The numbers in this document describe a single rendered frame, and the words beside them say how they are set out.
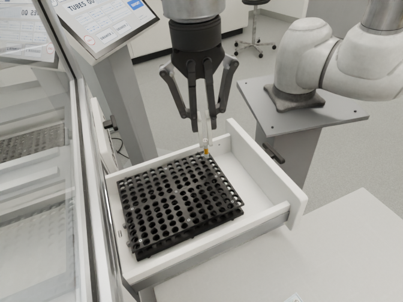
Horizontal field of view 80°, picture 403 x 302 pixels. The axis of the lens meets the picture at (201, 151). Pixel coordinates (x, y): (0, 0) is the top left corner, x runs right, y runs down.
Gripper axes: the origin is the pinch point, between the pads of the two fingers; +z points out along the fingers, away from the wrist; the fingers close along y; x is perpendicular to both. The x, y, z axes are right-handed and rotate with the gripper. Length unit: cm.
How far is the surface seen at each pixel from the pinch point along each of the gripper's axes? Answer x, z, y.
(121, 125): -82, 52, 41
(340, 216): 9.9, 24.5, -30.1
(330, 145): -87, 100, -103
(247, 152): -2.4, 10.5, -10.0
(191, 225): 14.2, 10.5, 5.2
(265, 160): 3.7, 7.7, -11.9
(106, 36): -70, 1, 30
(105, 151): -7.3, 8.2, 23.5
